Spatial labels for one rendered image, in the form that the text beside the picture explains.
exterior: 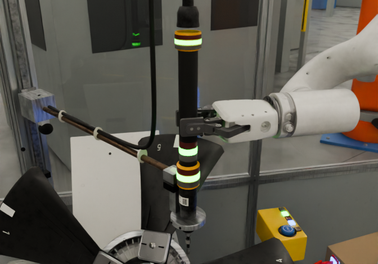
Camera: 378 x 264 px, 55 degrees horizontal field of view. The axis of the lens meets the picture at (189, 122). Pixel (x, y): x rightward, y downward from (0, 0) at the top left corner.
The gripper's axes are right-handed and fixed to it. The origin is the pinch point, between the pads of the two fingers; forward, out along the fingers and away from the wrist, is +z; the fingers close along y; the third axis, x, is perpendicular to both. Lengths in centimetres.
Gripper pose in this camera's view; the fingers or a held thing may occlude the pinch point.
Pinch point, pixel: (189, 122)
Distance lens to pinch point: 65.0
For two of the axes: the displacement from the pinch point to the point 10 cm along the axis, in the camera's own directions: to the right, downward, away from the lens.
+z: -9.8, 0.7, -1.9
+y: -2.0, -3.6, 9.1
